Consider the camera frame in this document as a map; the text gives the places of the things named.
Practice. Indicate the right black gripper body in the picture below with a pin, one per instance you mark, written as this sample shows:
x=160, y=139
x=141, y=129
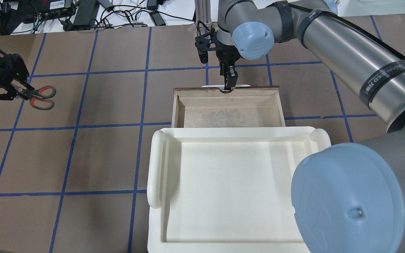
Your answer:
x=227, y=56

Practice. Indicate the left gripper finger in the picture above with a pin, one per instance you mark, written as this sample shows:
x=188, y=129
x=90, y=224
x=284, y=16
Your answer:
x=22, y=84
x=10, y=94

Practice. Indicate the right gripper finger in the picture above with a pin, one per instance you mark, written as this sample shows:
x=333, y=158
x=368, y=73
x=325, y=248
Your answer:
x=223, y=69
x=231, y=79

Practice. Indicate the grey orange handled scissors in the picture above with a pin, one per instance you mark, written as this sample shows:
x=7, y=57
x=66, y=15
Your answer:
x=39, y=99

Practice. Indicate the dark wooden drawer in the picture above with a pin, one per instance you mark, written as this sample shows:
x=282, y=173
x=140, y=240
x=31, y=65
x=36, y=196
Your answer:
x=242, y=107

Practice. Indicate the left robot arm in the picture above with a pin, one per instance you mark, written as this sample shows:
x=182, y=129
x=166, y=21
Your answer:
x=12, y=67

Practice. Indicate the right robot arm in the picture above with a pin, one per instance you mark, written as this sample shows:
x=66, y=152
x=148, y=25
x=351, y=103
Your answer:
x=350, y=197

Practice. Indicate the black power adapter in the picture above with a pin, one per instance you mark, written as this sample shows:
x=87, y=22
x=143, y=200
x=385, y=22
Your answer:
x=85, y=17

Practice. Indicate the cream plastic storage box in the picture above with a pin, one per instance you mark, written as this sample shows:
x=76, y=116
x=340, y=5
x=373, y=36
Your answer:
x=226, y=190

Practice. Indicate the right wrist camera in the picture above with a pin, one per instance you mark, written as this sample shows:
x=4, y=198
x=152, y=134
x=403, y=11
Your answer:
x=205, y=41

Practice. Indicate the aluminium frame post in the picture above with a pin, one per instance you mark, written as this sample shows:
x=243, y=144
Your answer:
x=203, y=12

